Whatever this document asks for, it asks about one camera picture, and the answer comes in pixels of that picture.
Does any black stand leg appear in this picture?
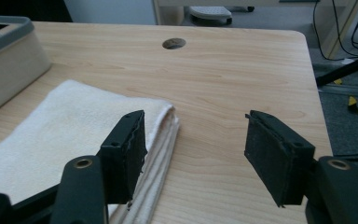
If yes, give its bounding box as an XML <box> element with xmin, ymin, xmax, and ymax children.
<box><xmin>315</xmin><ymin>51</ymin><xmax>358</xmax><ymax>88</ymax></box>

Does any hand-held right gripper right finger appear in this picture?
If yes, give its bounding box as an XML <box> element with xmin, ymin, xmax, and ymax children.
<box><xmin>243</xmin><ymin>109</ymin><xmax>316</xmax><ymax>208</ymax></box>

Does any beige storage box grey rim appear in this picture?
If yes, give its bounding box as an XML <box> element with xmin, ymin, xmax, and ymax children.
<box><xmin>0</xmin><ymin>14</ymin><xmax>52</xmax><ymax>122</ymax></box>

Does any yellow strap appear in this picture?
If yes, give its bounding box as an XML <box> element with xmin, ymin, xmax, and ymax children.
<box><xmin>334</xmin><ymin>77</ymin><xmax>358</xmax><ymax>121</ymax></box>

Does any dark furniture panel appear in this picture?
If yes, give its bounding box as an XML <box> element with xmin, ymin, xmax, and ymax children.
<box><xmin>0</xmin><ymin>0</ymin><xmax>73</xmax><ymax>23</ymax></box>

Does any grey footrest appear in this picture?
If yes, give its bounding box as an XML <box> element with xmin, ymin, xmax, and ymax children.
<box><xmin>187</xmin><ymin>6</ymin><xmax>233</xmax><ymax>28</ymax></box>

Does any white towel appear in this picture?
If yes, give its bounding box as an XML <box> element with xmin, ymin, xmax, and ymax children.
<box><xmin>0</xmin><ymin>78</ymin><xmax>181</xmax><ymax>224</ymax></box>

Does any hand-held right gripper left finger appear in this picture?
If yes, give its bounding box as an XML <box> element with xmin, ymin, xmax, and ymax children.
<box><xmin>96</xmin><ymin>109</ymin><xmax>148</xmax><ymax>205</ymax></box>

